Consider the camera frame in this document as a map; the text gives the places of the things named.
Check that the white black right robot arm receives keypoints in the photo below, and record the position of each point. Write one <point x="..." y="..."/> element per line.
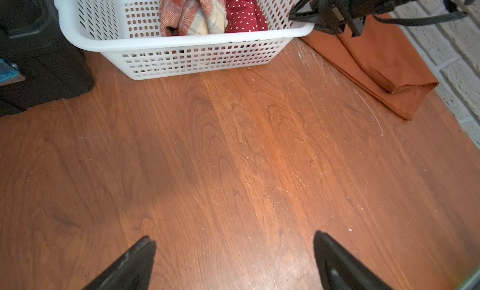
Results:
<point x="453" y="13"/>

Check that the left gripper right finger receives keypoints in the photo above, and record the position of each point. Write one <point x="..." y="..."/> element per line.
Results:
<point x="340" y="270"/>

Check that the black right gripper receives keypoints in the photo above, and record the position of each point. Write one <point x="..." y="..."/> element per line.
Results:
<point x="334" y="16"/>

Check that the red plaid skirt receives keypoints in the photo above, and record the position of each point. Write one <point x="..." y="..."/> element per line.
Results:
<point x="192" y="17"/>

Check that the black plastic toolbox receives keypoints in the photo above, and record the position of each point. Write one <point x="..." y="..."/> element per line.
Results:
<point x="38" y="64"/>

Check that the orange brown skirt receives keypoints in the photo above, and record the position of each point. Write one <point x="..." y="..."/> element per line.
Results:
<point x="382" y="61"/>

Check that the white plastic basket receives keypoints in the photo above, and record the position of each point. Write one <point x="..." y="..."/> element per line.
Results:
<point x="127" y="33"/>

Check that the red polka dot skirt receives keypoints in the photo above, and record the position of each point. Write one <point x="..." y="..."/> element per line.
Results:
<point x="245" y="16"/>

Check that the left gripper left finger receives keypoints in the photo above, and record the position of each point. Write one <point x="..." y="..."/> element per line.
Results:
<point x="131" y="271"/>

